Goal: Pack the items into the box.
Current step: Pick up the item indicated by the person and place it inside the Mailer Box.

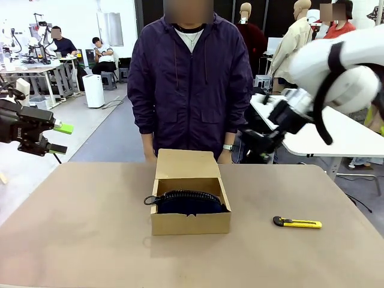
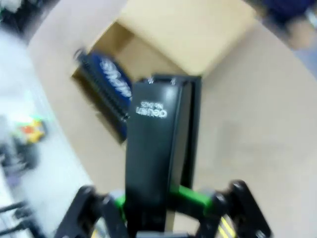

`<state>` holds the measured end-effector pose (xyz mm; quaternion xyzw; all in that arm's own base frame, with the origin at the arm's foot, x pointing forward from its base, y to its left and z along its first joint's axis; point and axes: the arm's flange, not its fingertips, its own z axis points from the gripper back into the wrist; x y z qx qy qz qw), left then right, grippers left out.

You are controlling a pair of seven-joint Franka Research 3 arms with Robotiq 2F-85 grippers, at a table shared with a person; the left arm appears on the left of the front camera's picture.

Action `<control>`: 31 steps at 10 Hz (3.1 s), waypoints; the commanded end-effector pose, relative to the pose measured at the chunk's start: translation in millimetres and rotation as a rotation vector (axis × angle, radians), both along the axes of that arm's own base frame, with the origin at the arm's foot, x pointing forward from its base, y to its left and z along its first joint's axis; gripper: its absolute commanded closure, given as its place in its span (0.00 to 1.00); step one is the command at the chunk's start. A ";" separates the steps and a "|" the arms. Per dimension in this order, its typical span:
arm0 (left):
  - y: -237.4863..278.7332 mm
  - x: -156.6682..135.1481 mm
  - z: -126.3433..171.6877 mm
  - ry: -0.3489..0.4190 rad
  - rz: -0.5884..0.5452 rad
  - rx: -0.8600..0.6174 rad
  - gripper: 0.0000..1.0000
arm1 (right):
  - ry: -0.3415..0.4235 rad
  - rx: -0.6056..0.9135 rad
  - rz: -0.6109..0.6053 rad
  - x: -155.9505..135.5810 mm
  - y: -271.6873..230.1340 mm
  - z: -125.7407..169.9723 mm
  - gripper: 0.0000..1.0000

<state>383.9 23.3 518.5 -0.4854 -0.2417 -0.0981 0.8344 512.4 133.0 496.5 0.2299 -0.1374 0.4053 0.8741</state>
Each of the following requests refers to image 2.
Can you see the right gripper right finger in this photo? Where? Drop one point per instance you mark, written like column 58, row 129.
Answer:
column 223, row 205

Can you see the black stapler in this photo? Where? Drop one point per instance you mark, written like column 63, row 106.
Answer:
column 148, row 148

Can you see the brown cardboard box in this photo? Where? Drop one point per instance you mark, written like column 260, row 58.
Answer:
column 185, row 37

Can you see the colourful toy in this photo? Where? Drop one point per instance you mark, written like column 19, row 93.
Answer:
column 31, row 129

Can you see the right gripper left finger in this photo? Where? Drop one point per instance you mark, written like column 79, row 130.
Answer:
column 84, row 213

